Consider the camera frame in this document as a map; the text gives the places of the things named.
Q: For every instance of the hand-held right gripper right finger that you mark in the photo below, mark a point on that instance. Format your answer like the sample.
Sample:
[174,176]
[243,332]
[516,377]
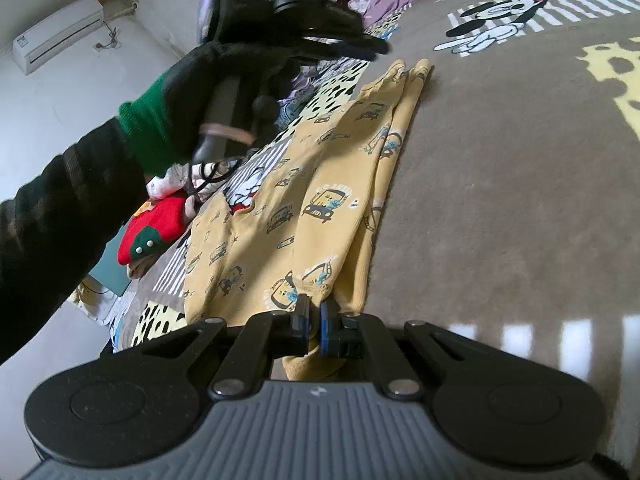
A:
[327,327]

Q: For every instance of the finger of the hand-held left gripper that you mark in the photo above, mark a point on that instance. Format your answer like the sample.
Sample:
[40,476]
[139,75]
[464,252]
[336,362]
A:
[350,46]

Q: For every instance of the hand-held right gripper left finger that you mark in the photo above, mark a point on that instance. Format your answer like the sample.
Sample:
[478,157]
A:
[302,327]

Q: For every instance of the yellow car-print pants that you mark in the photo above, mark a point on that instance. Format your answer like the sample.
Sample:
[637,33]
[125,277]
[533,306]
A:
[310,160]

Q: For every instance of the person's left forearm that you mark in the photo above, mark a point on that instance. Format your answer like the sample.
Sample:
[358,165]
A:
[60,210]

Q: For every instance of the person's left hand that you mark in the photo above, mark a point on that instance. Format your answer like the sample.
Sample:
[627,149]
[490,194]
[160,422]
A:
[190,90]

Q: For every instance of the lilac cloth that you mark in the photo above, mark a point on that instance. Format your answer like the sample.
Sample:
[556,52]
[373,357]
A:
[297,97]

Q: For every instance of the red knit garment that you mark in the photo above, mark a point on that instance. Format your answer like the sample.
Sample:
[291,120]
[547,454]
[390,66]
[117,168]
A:
[160,220]

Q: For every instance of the white air conditioner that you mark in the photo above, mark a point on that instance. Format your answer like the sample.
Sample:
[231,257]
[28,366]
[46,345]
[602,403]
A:
[55,35]

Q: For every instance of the white pink printed garment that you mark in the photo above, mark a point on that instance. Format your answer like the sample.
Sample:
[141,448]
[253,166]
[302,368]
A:
[165,185]

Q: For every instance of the teal flat board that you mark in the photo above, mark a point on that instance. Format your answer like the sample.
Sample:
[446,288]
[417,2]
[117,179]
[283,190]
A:
[110,270]

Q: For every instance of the cartoon printed blanket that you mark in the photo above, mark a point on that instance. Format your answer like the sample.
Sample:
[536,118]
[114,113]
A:
[500,185]

